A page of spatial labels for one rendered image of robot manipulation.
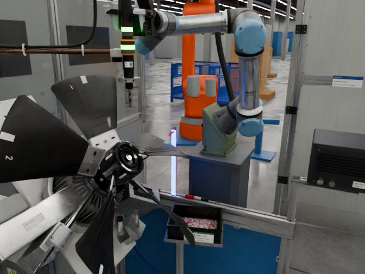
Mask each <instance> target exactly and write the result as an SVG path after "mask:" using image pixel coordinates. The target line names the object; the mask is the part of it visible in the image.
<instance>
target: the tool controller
mask: <svg viewBox="0 0 365 274"><path fill-rule="evenodd" d="M307 184H312V185H319V186H324V187H328V188H335V189H341V190H347V191H353V192H359V193H363V194H365V134H360V133H350V132H340V131H335V130H325V129H315V130H314V134H313V140H312V148H311V155H310V162H309V169H308V174H307Z"/></svg>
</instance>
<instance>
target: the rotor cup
mask: <svg viewBox="0 0 365 274"><path fill-rule="evenodd" d="M110 154H112V156H111V157H110V158H108V159H107V160H106V157H108V156H109V155H110ZM127 154H128V155H130V156H131V158H132V160H128V159H127V158H126V156H127ZM143 168H144V161H143V158H142V155H141V153H140V151H139V150H138V149H137V148H136V147H135V146H134V145H133V144H131V143H129V142H127V141H119V142H117V143H115V144H114V145H113V146H112V147H110V148H109V149H108V150H107V151H106V152H105V153H104V156H103V159H102V161H101V163H100V166H99V168H98V171H97V173H96V175H95V176H94V177H90V176H87V177H88V180H89V182H90V183H91V185H92V186H93V187H94V188H95V189H96V190H97V191H98V192H100V193H101V194H103V195H107V194H106V190H107V189H109V185H110V179H111V174H113V175H114V177H115V187H116V195H117V194H118V193H120V192H121V191H122V190H123V189H124V187H125V184H126V183H127V182H129V181H130V180H132V179H133V178H134V177H136V176H137V175H139V174H140V173H141V172H142V170H143ZM124 173H126V175H125V176H124V177H122V178H121V179H120V178H119V177H120V176H121V175H123V174H124Z"/></svg>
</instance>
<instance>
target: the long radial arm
mask: <svg viewBox="0 0 365 274"><path fill-rule="evenodd" d="M83 201H84V200H83V199H82V198H81V196H80V195H79V194H78V192H77V191H76V190H75V188H74V186H73V184H71V185H69V186H67V187H65V188H63V189H62V190H60V191H58V192H56V193H55V194H53V195H51V196H49V197H48V198H46V199H45V200H43V201H41V202H39V203H38V204H36V205H34V206H32V207H31V208H29V209H27V210H25V211H24V212H22V213H20V214H18V215H16V216H15V217H13V218H12V219H10V220H8V221H6V222H5V223H3V224H1V225H0V258H1V260H2V262H4V261H5V260H6V259H8V258H9V257H11V256H12V255H13V254H15V253H16V252H18V251H19V250H21V249H22V248H24V247H25V246H27V245H28V244H29V243H31V242H32V241H34V240H35V239H37V238H38V237H39V236H41V235H42V234H43V233H45V232H46V231H48V230H49V229H50V228H52V227H53V226H54V225H55V224H56V223H57V222H58V221H60V222H61V221H62V220H64V219H65V218H67V217H68V216H70V215H71V214H72V213H73V212H75V210H76V209H77V208H78V206H79V205H80V204H81V202H83ZM2 262H0V263H2Z"/></svg>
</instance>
